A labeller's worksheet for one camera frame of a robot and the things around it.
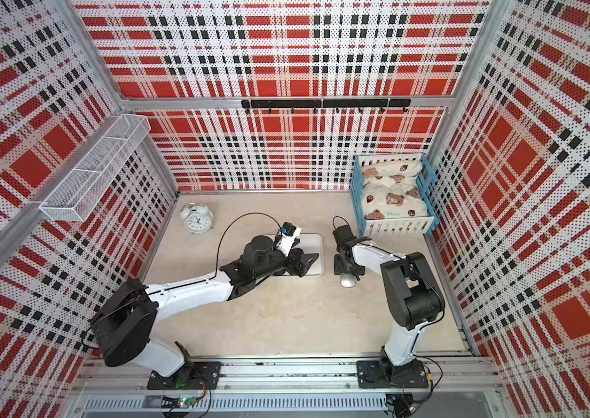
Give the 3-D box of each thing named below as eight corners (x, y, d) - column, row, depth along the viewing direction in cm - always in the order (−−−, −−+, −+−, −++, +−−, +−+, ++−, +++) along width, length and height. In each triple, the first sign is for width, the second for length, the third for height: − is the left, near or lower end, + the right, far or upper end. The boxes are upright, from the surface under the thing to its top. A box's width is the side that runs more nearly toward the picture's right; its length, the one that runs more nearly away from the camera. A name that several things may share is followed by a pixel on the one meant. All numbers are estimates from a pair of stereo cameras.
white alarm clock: (188, 234, 108) (176, 216, 98) (193, 220, 113) (182, 201, 103) (211, 234, 108) (201, 216, 98) (215, 220, 113) (207, 201, 103)
